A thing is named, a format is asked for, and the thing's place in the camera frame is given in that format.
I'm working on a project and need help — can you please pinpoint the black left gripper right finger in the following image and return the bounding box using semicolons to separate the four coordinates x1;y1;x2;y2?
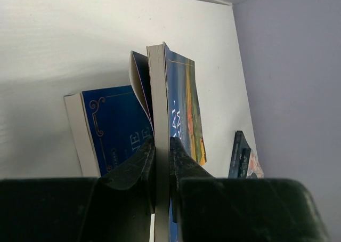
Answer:
169;137;213;223

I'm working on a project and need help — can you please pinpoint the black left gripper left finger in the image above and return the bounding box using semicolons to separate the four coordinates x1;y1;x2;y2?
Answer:
102;139;156;221

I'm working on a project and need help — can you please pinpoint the Jane Eyre blue book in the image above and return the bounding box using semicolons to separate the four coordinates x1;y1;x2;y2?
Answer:
64;51;154;177

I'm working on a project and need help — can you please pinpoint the Animal Farm book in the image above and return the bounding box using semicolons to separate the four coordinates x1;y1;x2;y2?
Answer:
147;43;207;241

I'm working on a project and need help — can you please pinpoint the Little Women book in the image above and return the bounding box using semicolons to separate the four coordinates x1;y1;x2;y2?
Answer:
228;131;264;179

